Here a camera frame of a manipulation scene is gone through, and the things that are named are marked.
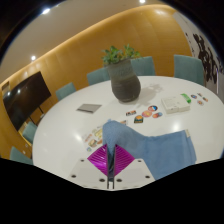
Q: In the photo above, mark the flat white box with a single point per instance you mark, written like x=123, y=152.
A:
x=175, y=104

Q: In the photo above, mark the dark rectangular sticker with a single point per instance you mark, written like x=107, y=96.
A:
x=131, y=113

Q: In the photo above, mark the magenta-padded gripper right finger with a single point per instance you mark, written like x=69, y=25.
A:
x=124, y=161

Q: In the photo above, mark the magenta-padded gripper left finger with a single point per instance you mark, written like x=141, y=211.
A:
x=99, y=161

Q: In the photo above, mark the teal chairs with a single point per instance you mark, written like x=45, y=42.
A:
x=188, y=68

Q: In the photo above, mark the potted plant in dark vase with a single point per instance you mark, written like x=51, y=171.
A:
x=125, y=83

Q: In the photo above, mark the small grey card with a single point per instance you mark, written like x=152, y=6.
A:
x=88, y=108

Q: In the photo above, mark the blue towel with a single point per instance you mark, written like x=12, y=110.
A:
x=166, y=151

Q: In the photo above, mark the black shield sticker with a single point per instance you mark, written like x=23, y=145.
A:
x=138, y=119

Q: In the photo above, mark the orange round sticker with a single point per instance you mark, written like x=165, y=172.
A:
x=146, y=114

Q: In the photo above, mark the black television screen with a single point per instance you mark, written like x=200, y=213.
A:
x=25, y=98

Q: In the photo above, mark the small red sticker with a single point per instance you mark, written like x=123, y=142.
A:
x=200, y=94
x=205, y=99
x=200, y=102

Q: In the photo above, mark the oval red blue sticker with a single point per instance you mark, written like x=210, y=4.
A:
x=157, y=115

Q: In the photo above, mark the small green object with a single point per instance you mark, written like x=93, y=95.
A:
x=186, y=97

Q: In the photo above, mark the round blue red sticker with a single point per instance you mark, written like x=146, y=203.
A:
x=152, y=108

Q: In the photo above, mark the recessed ceiling lights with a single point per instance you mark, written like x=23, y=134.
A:
x=46, y=11

